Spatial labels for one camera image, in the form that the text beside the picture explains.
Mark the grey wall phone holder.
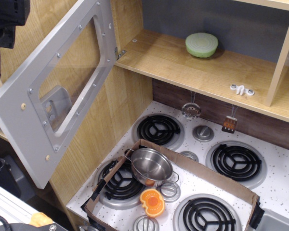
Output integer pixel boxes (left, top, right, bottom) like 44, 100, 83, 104
40, 85, 72, 132

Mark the grey middle stove knob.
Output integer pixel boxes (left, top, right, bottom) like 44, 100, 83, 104
180, 151, 199, 162

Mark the grey stove knob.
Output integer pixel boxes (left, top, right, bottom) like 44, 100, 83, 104
158, 181, 181, 203
180, 151, 199, 162
192, 125, 214, 142
133, 215, 159, 231

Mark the front right stove burner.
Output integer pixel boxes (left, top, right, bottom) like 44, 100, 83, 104
172, 193, 242, 231

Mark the hanging metal strainer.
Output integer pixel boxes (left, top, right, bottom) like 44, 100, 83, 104
181, 91, 201, 120

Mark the grey toy microwave door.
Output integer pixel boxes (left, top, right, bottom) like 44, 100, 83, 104
0, 0, 117, 189

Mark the front left stove burner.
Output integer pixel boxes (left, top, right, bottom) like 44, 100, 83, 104
99, 161, 146, 210

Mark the white door latch clip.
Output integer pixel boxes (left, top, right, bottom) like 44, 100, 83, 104
230, 84, 255, 96

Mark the green toy cabbage half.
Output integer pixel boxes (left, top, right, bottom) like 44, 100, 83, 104
185, 33, 219, 58

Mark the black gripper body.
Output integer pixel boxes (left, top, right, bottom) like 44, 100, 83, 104
0, 0, 30, 49

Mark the grey centre stove knob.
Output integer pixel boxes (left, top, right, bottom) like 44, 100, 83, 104
158, 181, 181, 203

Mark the grey front stove knob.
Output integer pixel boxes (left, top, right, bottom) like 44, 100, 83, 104
133, 215, 159, 231

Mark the grey back stove knob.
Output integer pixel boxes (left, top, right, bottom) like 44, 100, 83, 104
192, 125, 214, 142

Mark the back right stove burner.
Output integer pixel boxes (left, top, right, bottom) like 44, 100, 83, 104
205, 141, 267, 189

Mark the orange toy fruit half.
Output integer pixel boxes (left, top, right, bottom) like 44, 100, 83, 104
139, 189, 165, 218

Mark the stainless steel pot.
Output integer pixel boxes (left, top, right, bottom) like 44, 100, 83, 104
124, 147, 179, 187

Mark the hanging brown toy spatula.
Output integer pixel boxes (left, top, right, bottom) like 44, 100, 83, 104
222, 105, 238, 134

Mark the stove burner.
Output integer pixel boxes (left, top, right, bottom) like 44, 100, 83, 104
172, 193, 242, 231
205, 141, 267, 189
99, 161, 146, 210
131, 114, 185, 151

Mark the back left stove burner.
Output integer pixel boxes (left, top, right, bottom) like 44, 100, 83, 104
131, 114, 185, 151

